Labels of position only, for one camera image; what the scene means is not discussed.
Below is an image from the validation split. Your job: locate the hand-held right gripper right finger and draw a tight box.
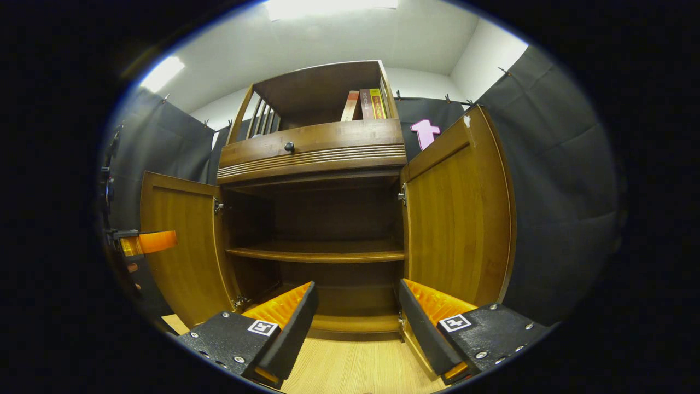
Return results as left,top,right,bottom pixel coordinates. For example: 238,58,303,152
398,278,550,386

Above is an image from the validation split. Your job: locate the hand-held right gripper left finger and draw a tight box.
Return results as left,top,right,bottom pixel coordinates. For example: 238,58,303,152
176,281,320,390

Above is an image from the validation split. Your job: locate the wooden cabinet door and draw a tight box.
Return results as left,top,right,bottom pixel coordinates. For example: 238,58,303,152
139,171,241,329
399,105,517,329

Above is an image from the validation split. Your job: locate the wooden double-door shoe cabinet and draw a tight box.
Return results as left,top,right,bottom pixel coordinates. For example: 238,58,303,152
139,60,517,343

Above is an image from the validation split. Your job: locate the wooden inner cabinet shelf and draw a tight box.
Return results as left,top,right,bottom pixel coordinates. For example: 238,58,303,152
225,241,406,264

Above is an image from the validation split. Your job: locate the wooden cabinet drawer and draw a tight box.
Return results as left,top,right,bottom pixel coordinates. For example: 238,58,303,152
216,118,408,187

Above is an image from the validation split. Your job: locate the small ceiling light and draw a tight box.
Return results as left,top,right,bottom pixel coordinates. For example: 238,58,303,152
139,56,186,94

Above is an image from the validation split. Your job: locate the long ceiling light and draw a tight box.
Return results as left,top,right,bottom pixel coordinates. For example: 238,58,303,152
265,0,400,21

